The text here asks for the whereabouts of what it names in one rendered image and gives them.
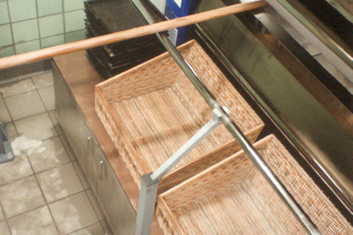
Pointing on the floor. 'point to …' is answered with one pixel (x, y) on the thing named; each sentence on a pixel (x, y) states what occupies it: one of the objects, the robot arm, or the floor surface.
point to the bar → (291, 203)
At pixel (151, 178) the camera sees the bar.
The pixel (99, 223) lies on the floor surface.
